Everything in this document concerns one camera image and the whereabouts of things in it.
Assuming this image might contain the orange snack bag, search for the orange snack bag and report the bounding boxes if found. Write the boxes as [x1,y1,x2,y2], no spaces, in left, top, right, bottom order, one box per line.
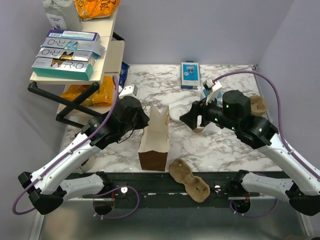
[73,0,121,21]
[60,75,115,108]

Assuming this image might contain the brown paper bag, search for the brown paper bag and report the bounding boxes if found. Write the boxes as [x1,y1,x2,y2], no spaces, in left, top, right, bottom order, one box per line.
[138,106,170,172]

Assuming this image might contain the orange snack bag top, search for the orange snack bag top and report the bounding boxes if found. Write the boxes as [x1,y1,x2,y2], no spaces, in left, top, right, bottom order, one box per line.
[73,0,121,21]

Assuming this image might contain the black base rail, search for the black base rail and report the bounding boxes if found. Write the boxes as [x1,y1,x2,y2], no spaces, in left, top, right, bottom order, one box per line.
[67,171,263,209]

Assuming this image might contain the purple white box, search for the purple white box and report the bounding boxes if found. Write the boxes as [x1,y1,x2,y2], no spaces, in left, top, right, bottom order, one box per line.
[47,29,101,43]

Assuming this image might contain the orange snack bag lower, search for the orange snack bag lower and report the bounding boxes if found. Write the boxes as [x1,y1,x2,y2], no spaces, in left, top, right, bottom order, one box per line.
[60,75,115,108]

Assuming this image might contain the grey paper bag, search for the grey paper bag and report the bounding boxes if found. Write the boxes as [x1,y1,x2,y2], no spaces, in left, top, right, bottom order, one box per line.
[42,0,83,31]

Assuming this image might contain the light blue plastic tumbler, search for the light blue plastic tumbler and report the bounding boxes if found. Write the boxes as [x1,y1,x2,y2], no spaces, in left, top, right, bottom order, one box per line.
[201,88,223,106]

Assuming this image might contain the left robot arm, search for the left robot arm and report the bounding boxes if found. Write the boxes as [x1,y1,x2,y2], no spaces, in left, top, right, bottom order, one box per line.
[18,96,150,215]

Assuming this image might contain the silver blue toothpaste box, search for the silver blue toothpaste box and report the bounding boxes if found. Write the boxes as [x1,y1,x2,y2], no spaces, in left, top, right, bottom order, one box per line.
[41,37,105,58]

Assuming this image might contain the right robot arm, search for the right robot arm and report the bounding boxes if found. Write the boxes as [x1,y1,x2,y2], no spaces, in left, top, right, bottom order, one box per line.
[179,90,320,216]

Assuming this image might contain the brown paper coffee cup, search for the brown paper coffee cup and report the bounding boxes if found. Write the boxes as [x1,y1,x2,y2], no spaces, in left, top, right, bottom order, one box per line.
[193,115,204,134]

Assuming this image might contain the cardboard cup carrier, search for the cardboard cup carrier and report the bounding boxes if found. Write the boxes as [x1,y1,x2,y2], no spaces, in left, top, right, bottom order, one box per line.
[168,158,211,203]

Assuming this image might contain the black shelf frame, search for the black shelf frame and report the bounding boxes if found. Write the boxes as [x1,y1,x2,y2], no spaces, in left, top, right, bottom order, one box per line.
[27,81,103,129]

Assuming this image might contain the cream folding shelf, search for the cream folding shelf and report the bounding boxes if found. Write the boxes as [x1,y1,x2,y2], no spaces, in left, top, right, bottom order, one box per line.
[29,7,126,117]

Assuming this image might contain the blue razor package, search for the blue razor package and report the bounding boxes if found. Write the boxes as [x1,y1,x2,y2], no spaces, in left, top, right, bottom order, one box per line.
[180,61,201,89]

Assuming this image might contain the stacked cardboard cup carriers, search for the stacked cardboard cup carriers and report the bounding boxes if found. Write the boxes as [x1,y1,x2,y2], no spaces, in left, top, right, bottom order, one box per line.
[249,95,268,117]

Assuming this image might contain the teal toothpaste box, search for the teal toothpaste box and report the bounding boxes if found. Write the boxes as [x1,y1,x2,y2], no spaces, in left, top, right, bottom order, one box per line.
[32,57,94,81]

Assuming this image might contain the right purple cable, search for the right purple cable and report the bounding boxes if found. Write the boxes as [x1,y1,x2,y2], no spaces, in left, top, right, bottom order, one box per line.
[212,70,320,218]

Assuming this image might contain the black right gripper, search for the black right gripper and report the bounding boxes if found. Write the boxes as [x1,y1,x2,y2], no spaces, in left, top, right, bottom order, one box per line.
[178,91,239,132]

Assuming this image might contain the white lid stack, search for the white lid stack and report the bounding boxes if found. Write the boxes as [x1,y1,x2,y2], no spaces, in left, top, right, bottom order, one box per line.
[169,104,190,122]

